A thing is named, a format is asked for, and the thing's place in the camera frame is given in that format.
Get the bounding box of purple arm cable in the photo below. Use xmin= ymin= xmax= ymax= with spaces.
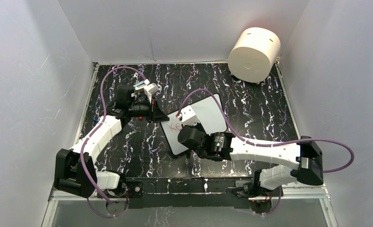
xmin=80 ymin=66 xmax=148 ymax=218
xmin=177 ymin=88 xmax=355 ymax=217

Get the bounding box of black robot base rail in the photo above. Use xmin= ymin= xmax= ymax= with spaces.
xmin=120 ymin=177 xmax=273 ymax=210

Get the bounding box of teal and cream eraser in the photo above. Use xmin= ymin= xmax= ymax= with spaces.
xmin=133 ymin=81 xmax=149 ymax=91

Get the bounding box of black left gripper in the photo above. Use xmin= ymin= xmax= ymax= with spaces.
xmin=129 ymin=97 xmax=169 ymax=124

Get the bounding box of cream cylindrical container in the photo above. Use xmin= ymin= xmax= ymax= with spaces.
xmin=228 ymin=27 xmax=281 ymax=83

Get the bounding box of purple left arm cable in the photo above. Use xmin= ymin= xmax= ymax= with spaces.
xmin=80 ymin=66 xmax=148 ymax=218

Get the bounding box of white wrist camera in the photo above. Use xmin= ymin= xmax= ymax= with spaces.
xmin=135 ymin=79 xmax=159 ymax=103
xmin=176 ymin=105 xmax=200 ymax=127

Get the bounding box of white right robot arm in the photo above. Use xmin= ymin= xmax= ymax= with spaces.
xmin=178 ymin=126 xmax=324 ymax=196

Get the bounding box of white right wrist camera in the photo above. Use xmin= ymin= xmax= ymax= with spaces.
xmin=176 ymin=105 xmax=200 ymax=127

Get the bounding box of black framed whiteboard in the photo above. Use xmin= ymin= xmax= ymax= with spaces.
xmin=160 ymin=96 xmax=228 ymax=156

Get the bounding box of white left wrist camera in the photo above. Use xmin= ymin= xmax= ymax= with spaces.
xmin=135 ymin=79 xmax=159 ymax=103

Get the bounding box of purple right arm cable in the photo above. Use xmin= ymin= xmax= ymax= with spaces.
xmin=177 ymin=88 xmax=355 ymax=217

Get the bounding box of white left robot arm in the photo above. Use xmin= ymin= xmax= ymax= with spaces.
xmin=53 ymin=83 xmax=169 ymax=202

